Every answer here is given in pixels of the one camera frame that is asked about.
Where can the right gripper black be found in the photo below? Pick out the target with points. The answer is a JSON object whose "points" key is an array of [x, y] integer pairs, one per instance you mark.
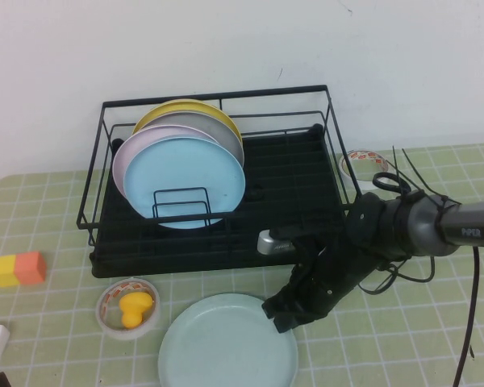
{"points": [[330, 278]]}

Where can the mint green plate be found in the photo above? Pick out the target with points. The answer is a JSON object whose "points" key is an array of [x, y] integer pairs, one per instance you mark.
{"points": [[218, 346]]}

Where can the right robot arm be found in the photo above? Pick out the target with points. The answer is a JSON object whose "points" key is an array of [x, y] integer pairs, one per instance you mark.
{"points": [[468, 225]]}

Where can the blue plate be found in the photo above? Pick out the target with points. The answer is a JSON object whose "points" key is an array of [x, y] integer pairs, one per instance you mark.
{"points": [[185, 169]]}

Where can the grey plate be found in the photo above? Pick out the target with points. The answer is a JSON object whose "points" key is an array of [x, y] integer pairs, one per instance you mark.
{"points": [[218, 129]]}

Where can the pink plate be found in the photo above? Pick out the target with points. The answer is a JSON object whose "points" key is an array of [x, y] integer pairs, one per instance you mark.
{"points": [[133, 157]]}

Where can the yellow plate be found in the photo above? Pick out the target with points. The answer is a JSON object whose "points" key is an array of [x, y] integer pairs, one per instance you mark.
{"points": [[173, 107]]}

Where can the black plastic drip tray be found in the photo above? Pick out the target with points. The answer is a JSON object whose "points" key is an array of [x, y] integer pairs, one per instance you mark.
{"points": [[185, 264]]}

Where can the yellow rubber duck toy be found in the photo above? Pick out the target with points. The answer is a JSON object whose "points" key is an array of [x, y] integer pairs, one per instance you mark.
{"points": [[131, 310]]}

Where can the white double-sided tape roll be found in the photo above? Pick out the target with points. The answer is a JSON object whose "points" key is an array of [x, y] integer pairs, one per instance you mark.
{"points": [[123, 334], [359, 154]]}

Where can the black zip tie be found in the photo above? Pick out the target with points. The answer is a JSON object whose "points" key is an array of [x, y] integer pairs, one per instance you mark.
{"points": [[396, 161], [414, 169]]}

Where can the orange cube block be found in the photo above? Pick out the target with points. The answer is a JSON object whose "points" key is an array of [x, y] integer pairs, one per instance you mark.
{"points": [[30, 268]]}

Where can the yellow cube block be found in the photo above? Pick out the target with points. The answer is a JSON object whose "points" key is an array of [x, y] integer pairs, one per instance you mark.
{"points": [[4, 270]]}

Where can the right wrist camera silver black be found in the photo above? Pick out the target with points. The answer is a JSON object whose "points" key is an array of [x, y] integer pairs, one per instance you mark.
{"points": [[272, 244]]}

